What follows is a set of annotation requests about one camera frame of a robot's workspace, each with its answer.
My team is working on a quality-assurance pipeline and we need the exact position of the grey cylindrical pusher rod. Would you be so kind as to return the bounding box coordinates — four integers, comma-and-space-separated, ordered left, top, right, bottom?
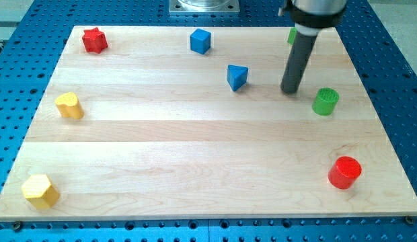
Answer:
280, 24, 320, 94

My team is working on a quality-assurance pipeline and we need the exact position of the blue triangle block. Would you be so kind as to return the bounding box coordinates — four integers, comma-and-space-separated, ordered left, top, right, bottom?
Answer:
227, 65, 249, 91

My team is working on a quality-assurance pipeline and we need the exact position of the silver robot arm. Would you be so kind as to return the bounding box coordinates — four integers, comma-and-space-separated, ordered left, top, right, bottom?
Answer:
278, 0, 347, 94

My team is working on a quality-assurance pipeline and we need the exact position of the blue cube block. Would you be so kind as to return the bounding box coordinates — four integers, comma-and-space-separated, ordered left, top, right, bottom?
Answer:
190, 28, 211, 54

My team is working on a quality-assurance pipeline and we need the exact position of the green block behind rod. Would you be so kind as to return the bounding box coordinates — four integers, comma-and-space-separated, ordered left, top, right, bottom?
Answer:
287, 27, 297, 45

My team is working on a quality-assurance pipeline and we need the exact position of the green cylinder block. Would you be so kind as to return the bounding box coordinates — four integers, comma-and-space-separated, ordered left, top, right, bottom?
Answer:
312, 87, 340, 116

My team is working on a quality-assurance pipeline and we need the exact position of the red cylinder block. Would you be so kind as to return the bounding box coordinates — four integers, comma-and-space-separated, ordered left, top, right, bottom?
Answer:
328, 156, 362, 190

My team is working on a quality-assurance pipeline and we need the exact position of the light wooden board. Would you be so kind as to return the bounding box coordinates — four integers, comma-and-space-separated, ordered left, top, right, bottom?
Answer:
0, 26, 417, 221

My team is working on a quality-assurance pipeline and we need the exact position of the red star block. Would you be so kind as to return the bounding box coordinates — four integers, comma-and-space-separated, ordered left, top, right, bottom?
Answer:
82, 27, 108, 54

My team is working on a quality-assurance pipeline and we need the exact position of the yellow heart block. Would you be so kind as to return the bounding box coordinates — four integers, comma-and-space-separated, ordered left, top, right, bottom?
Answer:
54, 92, 84, 120

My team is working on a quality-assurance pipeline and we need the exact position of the yellow hexagon block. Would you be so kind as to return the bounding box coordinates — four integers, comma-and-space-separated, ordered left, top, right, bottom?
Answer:
21, 174, 60, 210

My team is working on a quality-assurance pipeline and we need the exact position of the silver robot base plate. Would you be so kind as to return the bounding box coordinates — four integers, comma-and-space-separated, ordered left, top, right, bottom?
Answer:
169, 0, 240, 13

